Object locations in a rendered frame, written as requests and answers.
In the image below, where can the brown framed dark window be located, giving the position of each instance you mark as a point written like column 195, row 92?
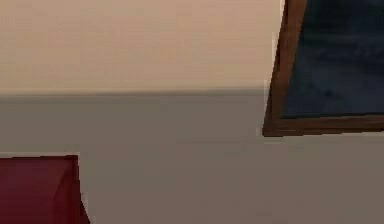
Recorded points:
column 336, row 66

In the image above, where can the dark red box furniture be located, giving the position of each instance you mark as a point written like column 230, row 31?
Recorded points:
column 36, row 190

